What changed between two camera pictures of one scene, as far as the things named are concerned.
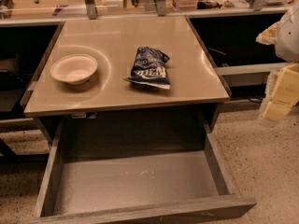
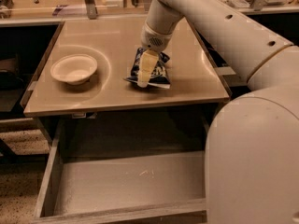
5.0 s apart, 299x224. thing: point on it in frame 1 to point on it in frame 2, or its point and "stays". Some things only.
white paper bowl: [74, 68] stays
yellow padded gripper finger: [281, 92] to [148, 62]
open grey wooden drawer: [135, 171] stays
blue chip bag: [149, 68] stays
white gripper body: [288, 39] to [153, 40]
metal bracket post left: [92, 9] stays
